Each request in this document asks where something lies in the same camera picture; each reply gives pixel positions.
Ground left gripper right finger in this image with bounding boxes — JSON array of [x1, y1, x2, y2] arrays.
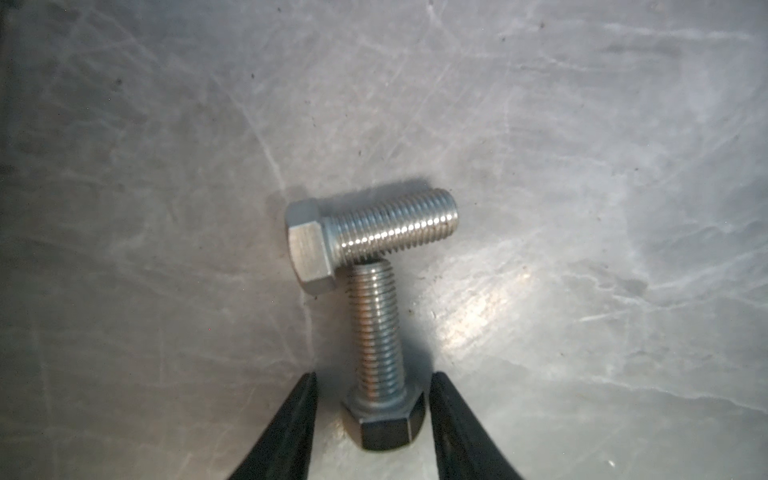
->
[[429, 372, 523, 480]]

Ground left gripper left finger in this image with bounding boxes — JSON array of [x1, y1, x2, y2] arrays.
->
[[230, 372, 318, 480]]

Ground silver bolt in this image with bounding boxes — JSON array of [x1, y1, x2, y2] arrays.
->
[[285, 188, 459, 295], [342, 259, 426, 452]]

